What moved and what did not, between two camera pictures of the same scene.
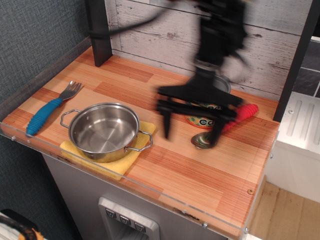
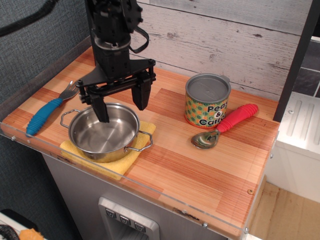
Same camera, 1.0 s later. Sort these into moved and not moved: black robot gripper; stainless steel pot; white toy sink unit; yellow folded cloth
Moved: black robot gripper
Not moved: stainless steel pot; white toy sink unit; yellow folded cloth
